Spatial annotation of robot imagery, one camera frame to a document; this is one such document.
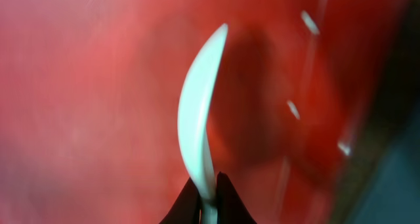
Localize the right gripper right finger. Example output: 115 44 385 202
216 172 257 224

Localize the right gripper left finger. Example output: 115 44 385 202
159 178 201 224

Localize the white plastic spoon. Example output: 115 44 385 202
177 24 228 224

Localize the grey dishwasher rack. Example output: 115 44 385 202
346 104 419 224

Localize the red serving tray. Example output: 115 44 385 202
1 0 410 223

